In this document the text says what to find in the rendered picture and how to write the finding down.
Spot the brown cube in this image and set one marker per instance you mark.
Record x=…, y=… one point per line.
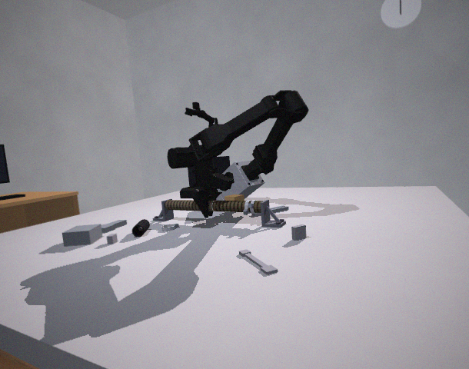
x=234, y=197

